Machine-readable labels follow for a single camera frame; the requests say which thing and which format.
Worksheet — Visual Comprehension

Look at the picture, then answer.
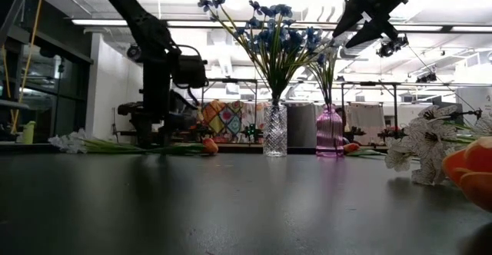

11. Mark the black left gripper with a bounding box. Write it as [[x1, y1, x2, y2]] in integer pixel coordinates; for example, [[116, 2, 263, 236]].
[[132, 54, 174, 148]]

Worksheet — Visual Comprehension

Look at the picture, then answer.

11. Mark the white artificial flower bunch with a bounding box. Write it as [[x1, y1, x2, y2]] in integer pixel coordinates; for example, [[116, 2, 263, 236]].
[[48, 127, 204, 155], [384, 104, 492, 187], [307, 31, 349, 108]]

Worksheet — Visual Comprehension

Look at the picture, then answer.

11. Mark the pink ribbed glass vase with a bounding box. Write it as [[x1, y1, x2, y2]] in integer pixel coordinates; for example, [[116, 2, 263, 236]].
[[315, 104, 345, 159]]

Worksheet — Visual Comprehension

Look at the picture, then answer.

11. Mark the clear diamond-cut glass vase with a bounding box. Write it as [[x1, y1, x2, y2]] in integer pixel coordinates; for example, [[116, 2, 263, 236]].
[[263, 100, 288, 158]]

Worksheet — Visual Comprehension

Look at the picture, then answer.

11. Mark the black ceiling spotlight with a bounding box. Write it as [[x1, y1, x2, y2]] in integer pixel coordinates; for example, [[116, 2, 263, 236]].
[[375, 34, 410, 59], [414, 71, 437, 84]]

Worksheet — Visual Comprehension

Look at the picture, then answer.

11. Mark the colourful patchwork quilt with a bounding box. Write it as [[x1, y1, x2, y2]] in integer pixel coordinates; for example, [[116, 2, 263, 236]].
[[200, 99, 247, 144]]

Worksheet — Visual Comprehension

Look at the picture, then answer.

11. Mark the white floral cloth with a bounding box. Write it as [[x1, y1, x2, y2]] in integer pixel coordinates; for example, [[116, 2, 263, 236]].
[[344, 101, 386, 145]]

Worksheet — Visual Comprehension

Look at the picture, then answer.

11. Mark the ceiling light strip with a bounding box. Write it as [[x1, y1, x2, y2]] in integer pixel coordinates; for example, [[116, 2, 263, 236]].
[[447, 24, 492, 33], [71, 18, 130, 27]]

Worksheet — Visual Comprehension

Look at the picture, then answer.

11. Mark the gray partition panel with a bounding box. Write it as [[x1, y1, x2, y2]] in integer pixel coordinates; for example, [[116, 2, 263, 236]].
[[287, 103, 318, 148]]

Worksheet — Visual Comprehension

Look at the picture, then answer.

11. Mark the yellow-green bottle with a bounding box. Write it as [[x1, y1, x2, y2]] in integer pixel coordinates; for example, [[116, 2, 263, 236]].
[[21, 120, 37, 145]]

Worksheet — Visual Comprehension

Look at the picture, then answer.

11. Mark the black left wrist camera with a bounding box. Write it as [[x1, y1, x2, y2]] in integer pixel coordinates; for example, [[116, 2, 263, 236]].
[[172, 54, 209, 90]]

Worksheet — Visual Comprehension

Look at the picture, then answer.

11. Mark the round black wall fixture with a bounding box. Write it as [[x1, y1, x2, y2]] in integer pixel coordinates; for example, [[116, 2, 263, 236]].
[[126, 43, 144, 62]]

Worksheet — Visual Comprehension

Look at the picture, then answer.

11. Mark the yellow cable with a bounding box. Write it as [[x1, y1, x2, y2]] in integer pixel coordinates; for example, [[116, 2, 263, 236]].
[[0, 0, 46, 135]]

